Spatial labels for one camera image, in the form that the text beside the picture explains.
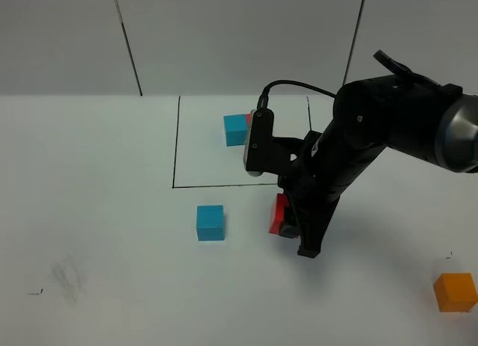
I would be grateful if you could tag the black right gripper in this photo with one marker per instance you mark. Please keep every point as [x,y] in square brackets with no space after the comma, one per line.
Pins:
[322,171]

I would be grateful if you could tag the orange cube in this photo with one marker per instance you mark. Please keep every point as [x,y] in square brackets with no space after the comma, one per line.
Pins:
[455,292]

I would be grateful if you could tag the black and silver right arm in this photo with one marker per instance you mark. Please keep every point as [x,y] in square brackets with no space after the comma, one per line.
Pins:
[403,111]

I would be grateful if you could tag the blue template cube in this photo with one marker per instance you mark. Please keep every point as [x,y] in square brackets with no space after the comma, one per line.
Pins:
[235,129]

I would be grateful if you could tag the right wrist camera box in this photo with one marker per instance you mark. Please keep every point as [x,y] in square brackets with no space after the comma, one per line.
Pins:
[257,152]

